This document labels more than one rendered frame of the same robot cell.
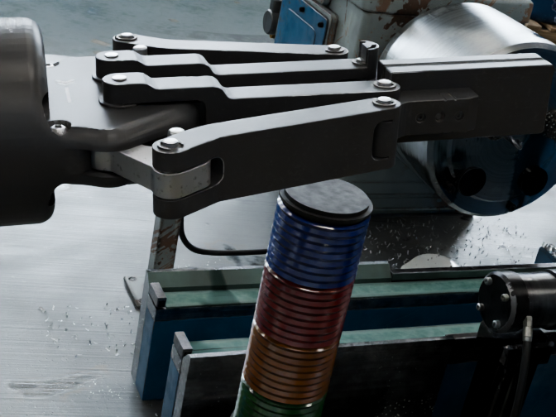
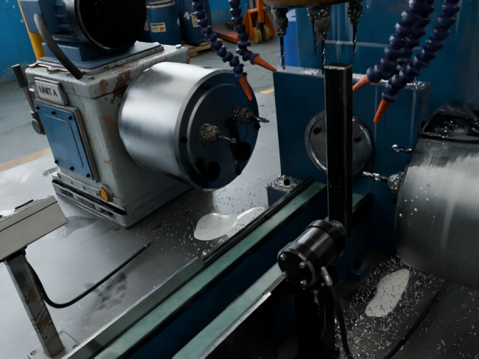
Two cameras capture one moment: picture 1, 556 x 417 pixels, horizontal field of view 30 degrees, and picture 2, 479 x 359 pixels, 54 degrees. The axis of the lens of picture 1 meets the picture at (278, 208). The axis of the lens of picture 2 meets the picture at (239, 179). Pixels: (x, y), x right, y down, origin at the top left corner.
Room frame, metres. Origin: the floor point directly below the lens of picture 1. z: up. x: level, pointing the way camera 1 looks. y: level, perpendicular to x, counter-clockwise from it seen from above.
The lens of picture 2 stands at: (0.44, -0.01, 1.42)
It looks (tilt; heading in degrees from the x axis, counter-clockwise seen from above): 29 degrees down; 341
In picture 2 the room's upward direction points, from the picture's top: 8 degrees counter-clockwise
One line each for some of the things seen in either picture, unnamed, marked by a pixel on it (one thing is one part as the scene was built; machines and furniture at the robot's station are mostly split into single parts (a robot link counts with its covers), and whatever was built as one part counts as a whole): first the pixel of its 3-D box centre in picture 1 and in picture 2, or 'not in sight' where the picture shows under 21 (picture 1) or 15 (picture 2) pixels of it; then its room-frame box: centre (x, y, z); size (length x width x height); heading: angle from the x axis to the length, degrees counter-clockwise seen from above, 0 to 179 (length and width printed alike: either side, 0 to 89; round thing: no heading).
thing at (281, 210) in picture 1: (317, 236); not in sight; (0.59, -0.03, 1.19); 0.06 x 0.06 x 0.04
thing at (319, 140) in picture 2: not in sight; (337, 146); (1.14, -0.46, 1.01); 0.15 x 0.02 x 0.15; 27
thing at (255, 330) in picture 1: (291, 352); not in sight; (0.59, -0.03, 1.10); 0.06 x 0.06 x 0.04
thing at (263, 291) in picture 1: (304, 295); not in sight; (0.59, -0.03, 1.14); 0.06 x 0.06 x 0.04
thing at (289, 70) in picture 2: not in sight; (353, 152); (1.17, -0.52, 0.97); 0.30 x 0.11 x 0.34; 27
